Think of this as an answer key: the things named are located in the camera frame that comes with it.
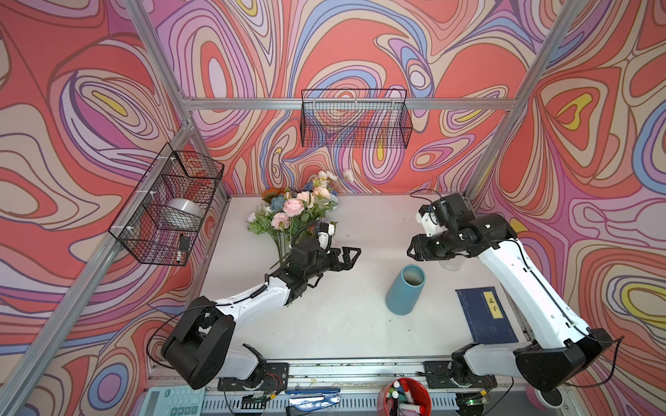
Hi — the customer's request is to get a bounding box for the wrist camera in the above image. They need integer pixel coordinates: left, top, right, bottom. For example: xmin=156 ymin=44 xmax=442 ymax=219
xmin=316 ymin=222 xmax=336 ymax=252
xmin=416 ymin=205 xmax=439 ymax=233

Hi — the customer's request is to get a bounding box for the teal ceramic vase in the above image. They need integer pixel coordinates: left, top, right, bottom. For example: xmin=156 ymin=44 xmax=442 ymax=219
xmin=385 ymin=265 xmax=426 ymax=315

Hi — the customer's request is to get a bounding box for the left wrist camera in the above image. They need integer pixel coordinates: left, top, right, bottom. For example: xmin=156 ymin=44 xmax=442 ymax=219
xmin=316 ymin=222 xmax=336 ymax=252

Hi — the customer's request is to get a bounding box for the blue tool on rail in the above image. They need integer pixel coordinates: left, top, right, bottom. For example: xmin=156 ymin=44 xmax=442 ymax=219
xmin=286 ymin=388 xmax=341 ymax=413

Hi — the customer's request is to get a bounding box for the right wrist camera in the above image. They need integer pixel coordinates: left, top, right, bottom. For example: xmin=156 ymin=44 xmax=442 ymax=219
xmin=416 ymin=205 xmax=439 ymax=233

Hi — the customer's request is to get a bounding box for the pink rose stem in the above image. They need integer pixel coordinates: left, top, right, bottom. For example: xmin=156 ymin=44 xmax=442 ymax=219
xmin=269 ymin=196 xmax=305 ymax=265

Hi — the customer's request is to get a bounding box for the back wire basket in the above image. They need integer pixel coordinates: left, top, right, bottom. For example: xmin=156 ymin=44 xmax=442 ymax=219
xmin=300 ymin=87 xmax=413 ymax=149

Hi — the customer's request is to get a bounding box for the peach carnation stem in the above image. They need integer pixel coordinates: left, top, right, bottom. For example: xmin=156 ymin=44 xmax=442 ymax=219
xmin=296 ymin=187 xmax=331 ymax=207

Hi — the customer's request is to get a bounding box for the red pen cup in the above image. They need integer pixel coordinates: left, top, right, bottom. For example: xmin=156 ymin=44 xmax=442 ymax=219
xmin=376 ymin=378 xmax=433 ymax=416

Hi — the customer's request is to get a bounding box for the orange flower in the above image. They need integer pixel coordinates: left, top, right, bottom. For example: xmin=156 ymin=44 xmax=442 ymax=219
xmin=261 ymin=188 xmax=284 ymax=205

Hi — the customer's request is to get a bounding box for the left wire basket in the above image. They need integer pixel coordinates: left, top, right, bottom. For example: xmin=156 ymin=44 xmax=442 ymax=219
xmin=109 ymin=144 xmax=225 ymax=267

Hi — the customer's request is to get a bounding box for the blue hydrangea bunch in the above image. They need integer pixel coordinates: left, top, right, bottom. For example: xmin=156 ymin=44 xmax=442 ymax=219
xmin=262 ymin=179 xmax=338 ymax=213

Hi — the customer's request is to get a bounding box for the pink tape roll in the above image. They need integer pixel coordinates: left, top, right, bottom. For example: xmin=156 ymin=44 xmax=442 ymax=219
xmin=526 ymin=386 xmax=564 ymax=410

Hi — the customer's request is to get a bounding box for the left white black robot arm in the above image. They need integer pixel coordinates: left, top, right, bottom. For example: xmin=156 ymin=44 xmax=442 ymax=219
xmin=161 ymin=237 xmax=362 ymax=390

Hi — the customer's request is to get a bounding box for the wire basket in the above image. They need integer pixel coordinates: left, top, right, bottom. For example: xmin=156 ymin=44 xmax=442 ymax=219
xmin=300 ymin=87 xmax=413 ymax=149
xmin=109 ymin=144 xmax=225 ymax=267

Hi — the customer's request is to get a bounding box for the blue book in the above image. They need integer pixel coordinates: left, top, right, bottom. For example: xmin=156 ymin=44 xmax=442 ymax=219
xmin=456 ymin=287 xmax=518 ymax=345

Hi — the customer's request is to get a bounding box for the teal calculator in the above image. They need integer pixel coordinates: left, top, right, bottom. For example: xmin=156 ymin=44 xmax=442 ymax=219
xmin=139 ymin=386 xmax=206 ymax=416

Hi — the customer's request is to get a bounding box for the silver tape roll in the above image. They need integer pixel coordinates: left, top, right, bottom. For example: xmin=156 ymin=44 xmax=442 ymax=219
xmin=164 ymin=198 xmax=204 ymax=231

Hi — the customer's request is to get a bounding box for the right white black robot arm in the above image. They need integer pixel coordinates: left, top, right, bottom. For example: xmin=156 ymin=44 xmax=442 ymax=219
xmin=408 ymin=193 xmax=615 ymax=393

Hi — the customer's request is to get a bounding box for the clear glass vase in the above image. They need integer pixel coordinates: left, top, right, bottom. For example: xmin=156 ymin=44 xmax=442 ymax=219
xmin=439 ymin=255 xmax=467 ymax=271

